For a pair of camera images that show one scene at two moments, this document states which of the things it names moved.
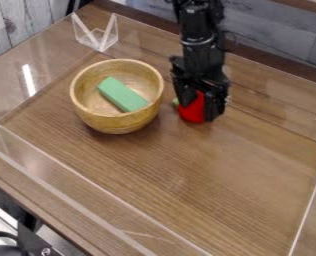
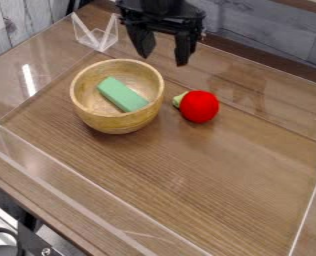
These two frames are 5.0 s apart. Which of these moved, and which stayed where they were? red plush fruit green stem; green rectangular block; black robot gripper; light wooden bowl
Moved: black robot gripper
Stayed: green rectangular block; red plush fruit green stem; light wooden bowl
